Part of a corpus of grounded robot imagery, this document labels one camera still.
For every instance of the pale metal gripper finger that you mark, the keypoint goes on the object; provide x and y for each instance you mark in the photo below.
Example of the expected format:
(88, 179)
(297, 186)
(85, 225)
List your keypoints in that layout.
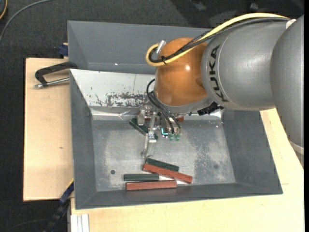
(141, 118)
(151, 137)

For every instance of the dark green flat block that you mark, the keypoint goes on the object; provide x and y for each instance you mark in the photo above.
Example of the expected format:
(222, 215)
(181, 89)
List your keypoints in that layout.
(141, 177)
(163, 164)
(138, 126)

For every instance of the grey metal bin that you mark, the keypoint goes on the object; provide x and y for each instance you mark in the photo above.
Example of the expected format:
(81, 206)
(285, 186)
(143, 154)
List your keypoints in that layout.
(120, 149)

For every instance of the red-brown flat block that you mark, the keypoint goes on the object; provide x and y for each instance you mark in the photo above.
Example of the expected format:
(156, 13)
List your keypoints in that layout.
(150, 185)
(169, 173)

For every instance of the pale brown flat board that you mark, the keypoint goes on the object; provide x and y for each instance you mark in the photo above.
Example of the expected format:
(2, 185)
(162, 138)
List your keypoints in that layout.
(48, 134)

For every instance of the black cylinder on white bracket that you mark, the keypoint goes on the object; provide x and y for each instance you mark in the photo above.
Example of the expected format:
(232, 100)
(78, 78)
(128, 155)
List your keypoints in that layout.
(209, 109)

